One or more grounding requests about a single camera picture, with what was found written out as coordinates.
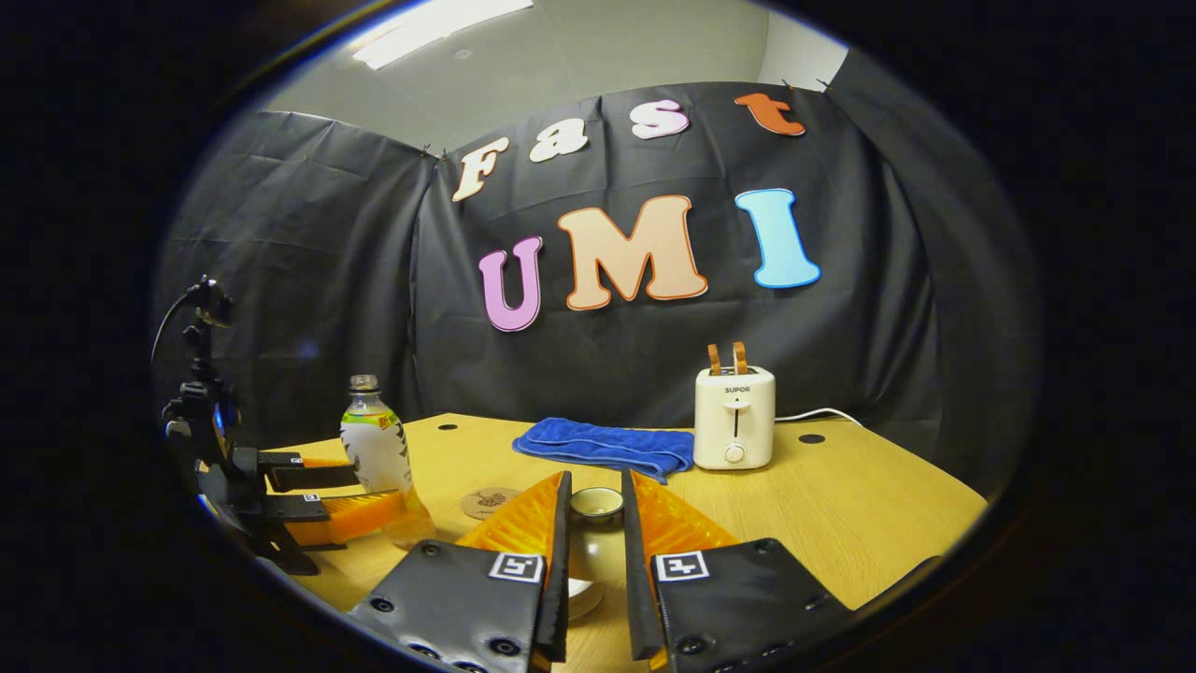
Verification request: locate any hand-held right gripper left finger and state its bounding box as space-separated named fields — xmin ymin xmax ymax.
xmin=348 ymin=470 xmax=573 ymax=673

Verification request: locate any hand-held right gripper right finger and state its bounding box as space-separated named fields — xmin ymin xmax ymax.
xmin=620 ymin=469 xmax=856 ymax=673

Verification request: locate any white labelled water bottle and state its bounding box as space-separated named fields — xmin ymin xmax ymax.
xmin=339 ymin=374 xmax=437 ymax=550

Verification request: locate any cream teacup lid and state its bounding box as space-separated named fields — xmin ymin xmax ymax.
xmin=566 ymin=486 xmax=627 ymax=580

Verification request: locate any round wooden coaster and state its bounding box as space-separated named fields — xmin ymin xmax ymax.
xmin=460 ymin=486 xmax=524 ymax=521

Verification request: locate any cream ceramic saucer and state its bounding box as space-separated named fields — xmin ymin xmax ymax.
xmin=565 ymin=575 xmax=606 ymax=622

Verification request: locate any blue towel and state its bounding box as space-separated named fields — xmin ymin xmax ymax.
xmin=512 ymin=417 xmax=695 ymax=485

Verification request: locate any white toaster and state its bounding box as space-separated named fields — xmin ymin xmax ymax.
xmin=693 ymin=365 xmax=776 ymax=471

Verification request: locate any black backdrop cloth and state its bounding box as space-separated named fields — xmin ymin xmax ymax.
xmin=154 ymin=82 xmax=1038 ymax=496

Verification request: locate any white toaster cable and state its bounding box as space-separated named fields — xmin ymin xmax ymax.
xmin=774 ymin=408 xmax=865 ymax=429

